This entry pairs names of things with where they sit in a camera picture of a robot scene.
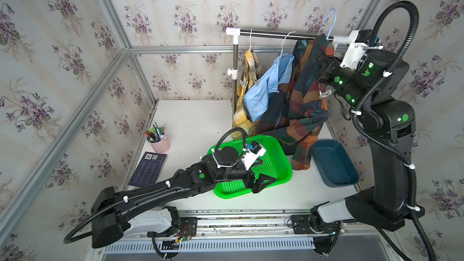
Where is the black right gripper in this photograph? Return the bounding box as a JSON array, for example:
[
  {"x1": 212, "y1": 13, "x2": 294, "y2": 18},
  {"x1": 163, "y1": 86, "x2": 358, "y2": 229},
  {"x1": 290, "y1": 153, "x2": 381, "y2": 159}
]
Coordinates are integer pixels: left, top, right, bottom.
[{"x1": 318, "y1": 50, "x2": 378, "y2": 115}]

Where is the dark multicolour plaid shirt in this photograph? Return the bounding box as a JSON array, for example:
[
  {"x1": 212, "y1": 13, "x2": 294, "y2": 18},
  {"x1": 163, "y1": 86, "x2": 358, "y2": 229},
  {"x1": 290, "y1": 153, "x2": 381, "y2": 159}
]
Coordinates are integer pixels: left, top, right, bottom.
[{"x1": 253, "y1": 34, "x2": 334, "y2": 170}]

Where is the light blue wire hanger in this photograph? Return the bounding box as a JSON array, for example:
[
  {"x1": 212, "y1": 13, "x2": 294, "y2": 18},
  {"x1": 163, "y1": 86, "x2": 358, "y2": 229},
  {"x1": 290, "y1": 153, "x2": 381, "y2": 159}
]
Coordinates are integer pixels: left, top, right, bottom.
[{"x1": 324, "y1": 7, "x2": 338, "y2": 41}]

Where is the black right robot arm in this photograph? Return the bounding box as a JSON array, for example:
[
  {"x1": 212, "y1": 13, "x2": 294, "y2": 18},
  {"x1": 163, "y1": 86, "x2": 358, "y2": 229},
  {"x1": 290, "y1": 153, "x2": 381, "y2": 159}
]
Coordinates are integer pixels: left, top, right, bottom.
[{"x1": 306, "y1": 1, "x2": 436, "y2": 261}]

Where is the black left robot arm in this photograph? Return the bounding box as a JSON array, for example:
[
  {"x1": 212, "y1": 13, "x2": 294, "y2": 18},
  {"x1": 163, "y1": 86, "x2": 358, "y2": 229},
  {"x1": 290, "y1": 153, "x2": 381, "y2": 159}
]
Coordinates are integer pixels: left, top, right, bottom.
[{"x1": 64, "y1": 128, "x2": 276, "y2": 248}]

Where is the green perforated plastic basket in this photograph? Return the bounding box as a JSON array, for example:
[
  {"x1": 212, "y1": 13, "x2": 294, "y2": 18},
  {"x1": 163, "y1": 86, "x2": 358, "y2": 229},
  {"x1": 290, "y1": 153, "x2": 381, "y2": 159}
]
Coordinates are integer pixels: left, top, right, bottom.
[{"x1": 213, "y1": 135, "x2": 292, "y2": 199}]

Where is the white clothespin on plaid shirt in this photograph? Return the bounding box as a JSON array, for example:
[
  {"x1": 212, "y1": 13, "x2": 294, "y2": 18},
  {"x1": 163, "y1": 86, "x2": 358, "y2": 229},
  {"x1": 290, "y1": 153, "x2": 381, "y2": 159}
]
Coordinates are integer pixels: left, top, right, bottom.
[{"x1": 319, "y1": 89, "x2": 332, "y2": 99}]

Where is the yellow plaid shirt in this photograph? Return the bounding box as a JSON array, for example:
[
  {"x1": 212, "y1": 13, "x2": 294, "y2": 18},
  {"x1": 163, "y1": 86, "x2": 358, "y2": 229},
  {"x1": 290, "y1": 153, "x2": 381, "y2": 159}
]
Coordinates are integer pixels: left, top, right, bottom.
[{"x1": 232, "y1": 49, "x2": 263, "y2": 137}]

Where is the light blue shirt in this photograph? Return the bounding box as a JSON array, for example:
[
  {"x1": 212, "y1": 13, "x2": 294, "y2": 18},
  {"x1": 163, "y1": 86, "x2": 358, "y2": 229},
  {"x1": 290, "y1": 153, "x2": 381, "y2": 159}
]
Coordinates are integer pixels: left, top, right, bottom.
[{"x1": 246, "y1": 54, "x2": 294, "y2": 121}]

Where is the dark teal plastic tray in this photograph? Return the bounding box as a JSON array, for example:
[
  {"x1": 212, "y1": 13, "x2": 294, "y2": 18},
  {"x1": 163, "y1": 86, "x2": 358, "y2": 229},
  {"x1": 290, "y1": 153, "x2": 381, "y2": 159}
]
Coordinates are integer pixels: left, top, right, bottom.
[{"x1": 312, "y1": 139, "x2": 360, "y2": 188}]

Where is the pink pen cup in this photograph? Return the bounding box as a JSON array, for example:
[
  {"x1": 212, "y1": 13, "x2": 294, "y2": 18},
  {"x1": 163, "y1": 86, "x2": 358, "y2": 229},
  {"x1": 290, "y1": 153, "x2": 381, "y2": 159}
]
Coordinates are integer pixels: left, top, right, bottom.
[{"x1": 145, "y1": 122, "x2": 170, "y2": 153}]

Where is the dark blue card booklet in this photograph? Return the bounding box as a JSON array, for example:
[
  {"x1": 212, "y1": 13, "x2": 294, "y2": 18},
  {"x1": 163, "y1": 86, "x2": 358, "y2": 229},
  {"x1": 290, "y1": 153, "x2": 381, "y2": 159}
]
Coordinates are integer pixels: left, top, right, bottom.
[{"x1": 129, "y1": 152, "x2": 167, "y2": 188}]

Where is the metal clothes rack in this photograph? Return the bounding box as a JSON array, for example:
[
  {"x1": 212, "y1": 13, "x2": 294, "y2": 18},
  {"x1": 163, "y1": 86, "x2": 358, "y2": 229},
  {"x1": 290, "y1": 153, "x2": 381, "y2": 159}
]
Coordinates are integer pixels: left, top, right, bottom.
[{"x1": 225, "y1": 26, "x2": 352, "y2": 131}]

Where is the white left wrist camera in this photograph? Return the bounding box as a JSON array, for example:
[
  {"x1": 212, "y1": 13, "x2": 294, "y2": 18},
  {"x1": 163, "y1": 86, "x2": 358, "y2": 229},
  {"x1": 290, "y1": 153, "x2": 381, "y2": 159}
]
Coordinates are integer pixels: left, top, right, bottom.
[{"x1": 241, "y1": 141, "x2": 267, "y2": 170}]

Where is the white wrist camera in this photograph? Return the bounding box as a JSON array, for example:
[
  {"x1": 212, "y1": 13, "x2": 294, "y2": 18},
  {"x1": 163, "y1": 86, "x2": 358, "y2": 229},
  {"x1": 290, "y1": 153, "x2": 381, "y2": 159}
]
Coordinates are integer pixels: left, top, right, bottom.
[
  {"x1": 241, "y1": 141, "x2": 267, "y2": 170},
  {"x1": 340, "y1": 29, "x2": 384, "y2": 71}
]

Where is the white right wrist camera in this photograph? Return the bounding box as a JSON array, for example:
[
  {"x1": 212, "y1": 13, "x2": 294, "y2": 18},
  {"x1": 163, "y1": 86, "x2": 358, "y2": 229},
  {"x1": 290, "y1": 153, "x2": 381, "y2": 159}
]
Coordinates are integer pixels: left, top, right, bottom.
[{"x1": 340, "y1": 29, "x2": 384, "y2": 71}]

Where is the white wire hanger left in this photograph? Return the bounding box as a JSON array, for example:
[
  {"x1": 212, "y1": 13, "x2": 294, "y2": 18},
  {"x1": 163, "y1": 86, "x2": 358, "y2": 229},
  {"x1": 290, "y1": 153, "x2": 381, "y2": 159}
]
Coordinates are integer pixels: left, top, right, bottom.
[{"x1": 249, "y1": 28, "x2": 254, "y2": 51}]

